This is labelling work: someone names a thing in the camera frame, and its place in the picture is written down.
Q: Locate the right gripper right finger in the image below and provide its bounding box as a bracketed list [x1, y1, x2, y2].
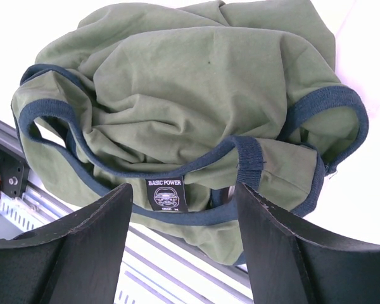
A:
[235, 184, 380, 304]

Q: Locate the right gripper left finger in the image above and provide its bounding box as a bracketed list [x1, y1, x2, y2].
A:
[0, 184, 133, 303]

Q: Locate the green tank top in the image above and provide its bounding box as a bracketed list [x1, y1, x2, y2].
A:
[11, 1, 369, 265]

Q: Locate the aluminium mounting rail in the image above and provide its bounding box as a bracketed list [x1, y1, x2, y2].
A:
[0, 113, 254, 304]

